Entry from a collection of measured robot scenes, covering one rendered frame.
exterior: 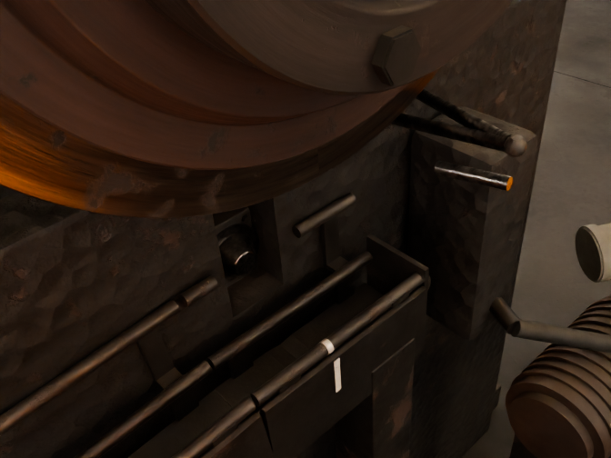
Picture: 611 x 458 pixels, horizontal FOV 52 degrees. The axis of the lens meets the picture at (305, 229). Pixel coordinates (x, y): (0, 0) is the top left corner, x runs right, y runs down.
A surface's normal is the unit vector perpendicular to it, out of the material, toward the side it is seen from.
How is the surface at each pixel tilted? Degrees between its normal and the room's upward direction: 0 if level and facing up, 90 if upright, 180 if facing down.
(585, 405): 22
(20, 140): 90
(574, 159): 1
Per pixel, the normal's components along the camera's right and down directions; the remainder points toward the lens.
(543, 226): -0.07, -0.79
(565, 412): 0.08, -0.66
